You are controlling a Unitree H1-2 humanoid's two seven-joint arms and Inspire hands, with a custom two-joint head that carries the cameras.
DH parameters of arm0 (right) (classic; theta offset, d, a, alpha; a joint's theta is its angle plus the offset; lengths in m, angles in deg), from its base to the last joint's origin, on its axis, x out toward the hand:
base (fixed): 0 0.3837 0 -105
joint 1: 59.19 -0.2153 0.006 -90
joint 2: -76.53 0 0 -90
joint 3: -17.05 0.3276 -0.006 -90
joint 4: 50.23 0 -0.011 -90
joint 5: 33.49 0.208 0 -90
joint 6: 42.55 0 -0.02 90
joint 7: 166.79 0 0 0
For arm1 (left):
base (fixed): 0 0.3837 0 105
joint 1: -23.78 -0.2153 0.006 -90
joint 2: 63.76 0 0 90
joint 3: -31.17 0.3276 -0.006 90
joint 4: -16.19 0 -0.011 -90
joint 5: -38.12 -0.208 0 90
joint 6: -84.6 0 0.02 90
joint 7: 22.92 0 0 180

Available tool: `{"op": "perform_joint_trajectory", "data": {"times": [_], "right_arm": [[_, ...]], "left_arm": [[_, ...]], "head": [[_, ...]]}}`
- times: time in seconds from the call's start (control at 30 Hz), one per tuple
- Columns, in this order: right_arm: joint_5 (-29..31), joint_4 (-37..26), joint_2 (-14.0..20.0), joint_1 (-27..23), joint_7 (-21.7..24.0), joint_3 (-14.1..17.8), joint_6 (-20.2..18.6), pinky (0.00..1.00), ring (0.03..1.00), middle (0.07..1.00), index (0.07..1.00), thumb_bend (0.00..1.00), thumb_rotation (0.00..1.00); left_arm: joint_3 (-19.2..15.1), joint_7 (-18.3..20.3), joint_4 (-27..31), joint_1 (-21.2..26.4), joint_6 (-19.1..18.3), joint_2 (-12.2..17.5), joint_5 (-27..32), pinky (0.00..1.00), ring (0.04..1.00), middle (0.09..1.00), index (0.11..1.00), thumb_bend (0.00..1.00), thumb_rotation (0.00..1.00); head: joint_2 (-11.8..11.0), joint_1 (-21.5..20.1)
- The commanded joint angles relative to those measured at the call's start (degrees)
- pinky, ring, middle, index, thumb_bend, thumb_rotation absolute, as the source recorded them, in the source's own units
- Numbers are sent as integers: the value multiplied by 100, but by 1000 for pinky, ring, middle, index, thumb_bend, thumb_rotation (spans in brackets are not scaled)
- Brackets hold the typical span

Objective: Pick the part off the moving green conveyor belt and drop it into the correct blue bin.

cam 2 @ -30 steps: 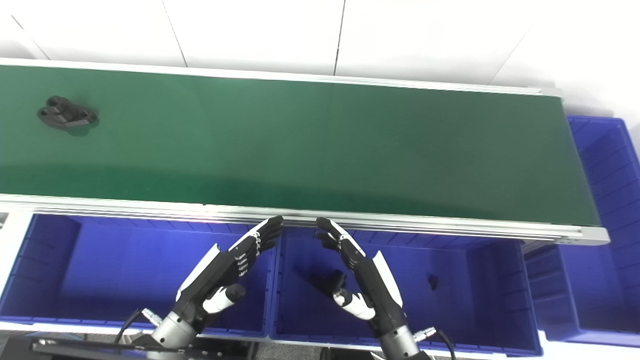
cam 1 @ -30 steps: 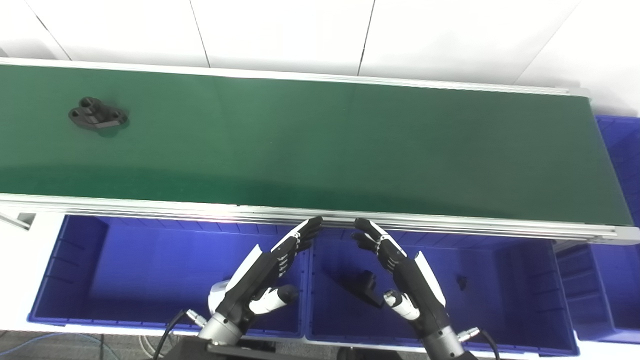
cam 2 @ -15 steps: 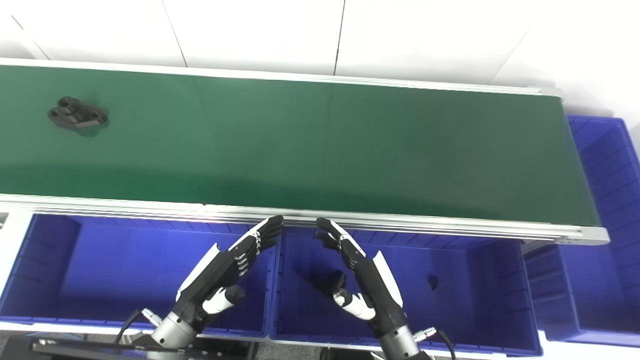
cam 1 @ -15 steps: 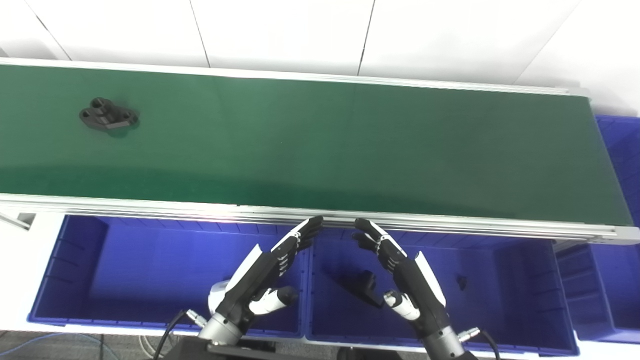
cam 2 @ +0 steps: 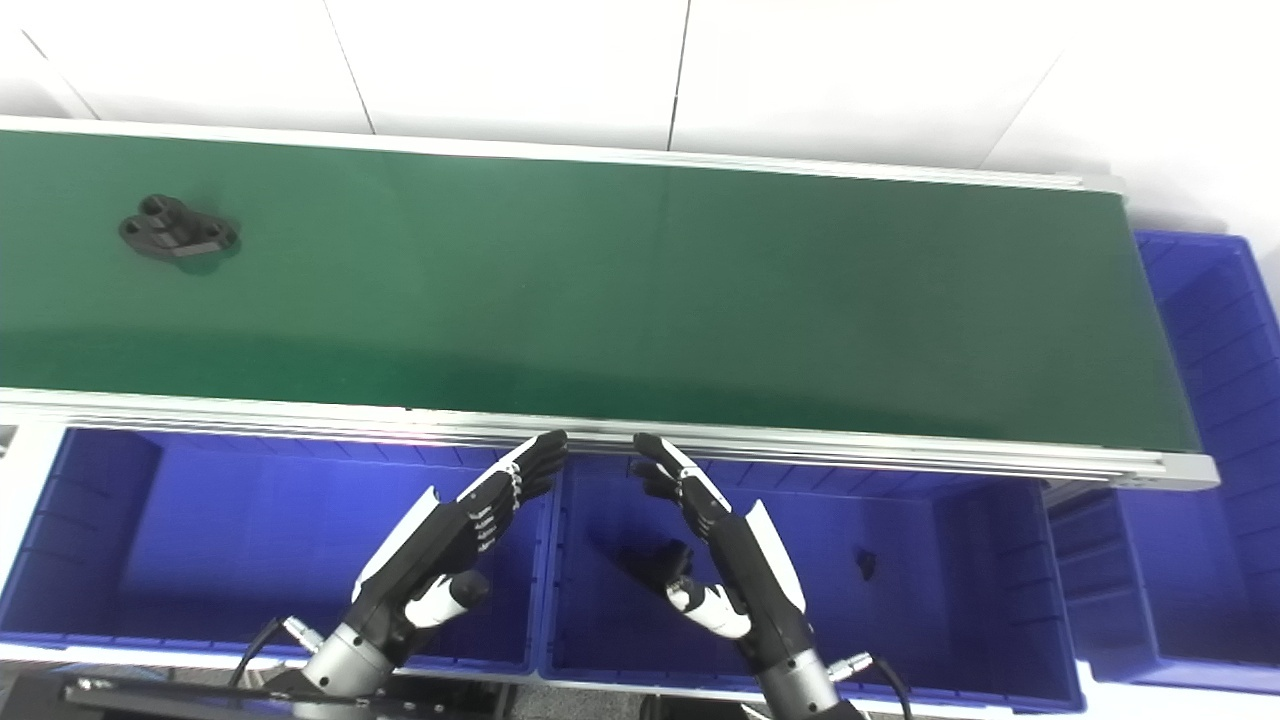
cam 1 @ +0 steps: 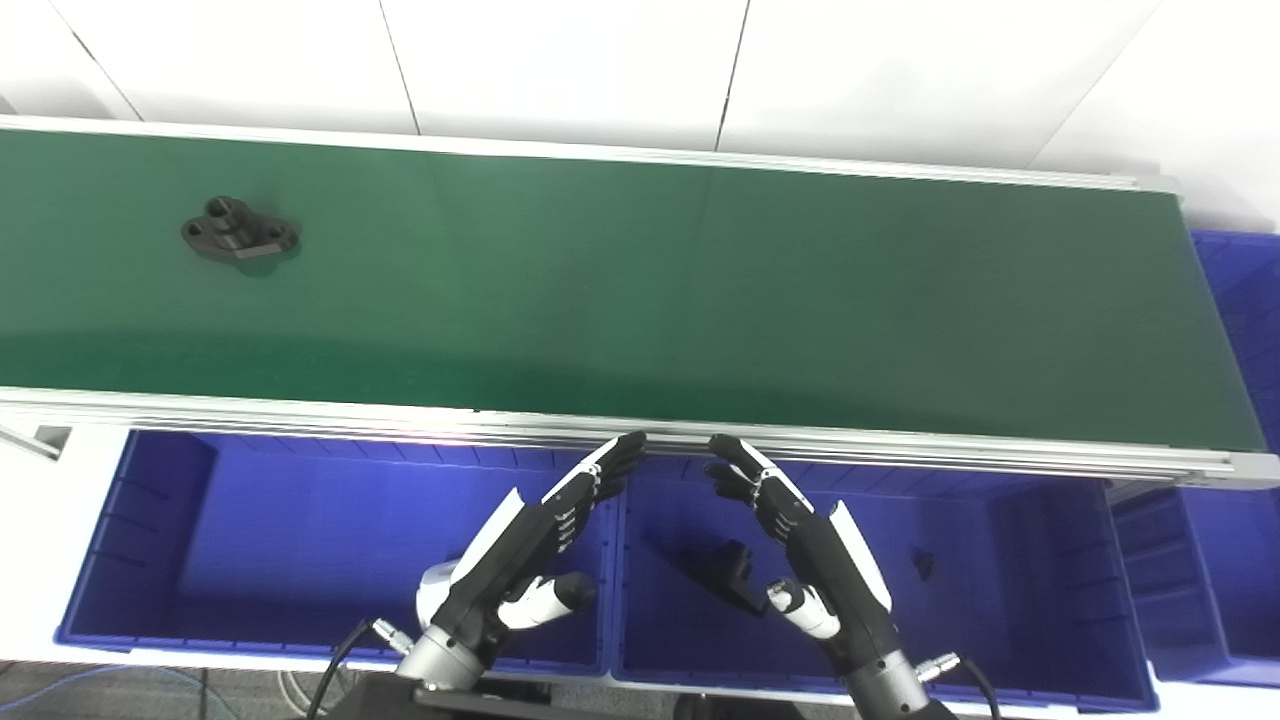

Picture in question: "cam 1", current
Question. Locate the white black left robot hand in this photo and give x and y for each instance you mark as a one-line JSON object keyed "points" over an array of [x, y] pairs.
{"points": [[500, 570]]}

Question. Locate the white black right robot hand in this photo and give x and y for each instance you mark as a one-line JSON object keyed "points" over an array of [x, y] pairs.
{"points": [[830, 565]]}

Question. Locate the black flanged mount part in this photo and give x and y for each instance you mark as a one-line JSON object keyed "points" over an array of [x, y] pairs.
{"points": [[238, 232]]}

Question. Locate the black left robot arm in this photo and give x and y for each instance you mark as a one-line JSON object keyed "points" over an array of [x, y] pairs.
{"points": [[440, 662]]}

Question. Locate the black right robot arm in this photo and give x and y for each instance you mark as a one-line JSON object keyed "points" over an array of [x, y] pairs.
{"points": [[890, 690]]}

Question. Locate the small black part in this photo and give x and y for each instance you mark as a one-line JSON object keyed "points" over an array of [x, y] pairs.
{"points": [[922, 565]]}

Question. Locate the green conveyor belt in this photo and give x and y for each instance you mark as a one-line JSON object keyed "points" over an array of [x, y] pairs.
{"points": [[900, 450], [640, 300]]}

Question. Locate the large blue plastic bin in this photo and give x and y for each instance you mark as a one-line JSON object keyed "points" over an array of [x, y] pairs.
{"points": [[1000, 600], [300, 540]]}

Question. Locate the narrow blue plastic bin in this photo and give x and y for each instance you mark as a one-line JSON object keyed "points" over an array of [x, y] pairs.
{"points": [[1230, 590]]}

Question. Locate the black bracket part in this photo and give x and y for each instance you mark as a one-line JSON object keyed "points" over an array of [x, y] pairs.
{"points": [[722, 575]]}

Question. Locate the aluminium support bracket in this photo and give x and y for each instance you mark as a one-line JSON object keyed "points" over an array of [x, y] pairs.
{"points": [[45, 440]]}

